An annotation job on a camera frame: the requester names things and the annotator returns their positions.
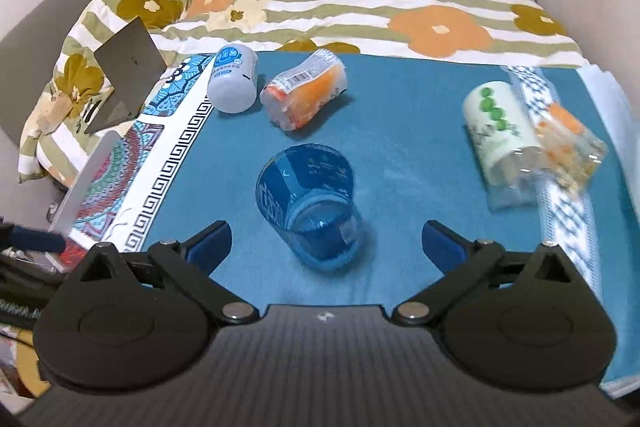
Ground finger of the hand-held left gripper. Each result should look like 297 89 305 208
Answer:
0 221 67 254

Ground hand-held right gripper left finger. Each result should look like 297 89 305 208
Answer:
66 220 259 326

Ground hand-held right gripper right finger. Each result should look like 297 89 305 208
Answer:
392 220 585 326

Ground clear blue cup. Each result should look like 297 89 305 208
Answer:
255 143 364 272

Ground white cup with green print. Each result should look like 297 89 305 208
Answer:
462 79 545 188

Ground clear crinkled cup orange print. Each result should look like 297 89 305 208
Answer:
486 102 609 212

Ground clear cup with orange print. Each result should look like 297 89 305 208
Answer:
259 48 349 131

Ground white flat panel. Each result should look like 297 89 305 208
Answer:
49 129 122 237

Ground patterned mat with key border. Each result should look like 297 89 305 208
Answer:
47 53 217 275

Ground teal blue mat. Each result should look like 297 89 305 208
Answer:
135 52 632 383

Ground white bottle with blue label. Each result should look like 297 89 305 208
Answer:
206 44 259 114

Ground grey laptop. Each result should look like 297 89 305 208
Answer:
84 17 167 136

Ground grey-brown headboard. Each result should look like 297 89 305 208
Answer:
0 0 143 136

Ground floral striped duvet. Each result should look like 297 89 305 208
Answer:
19 0 585 185

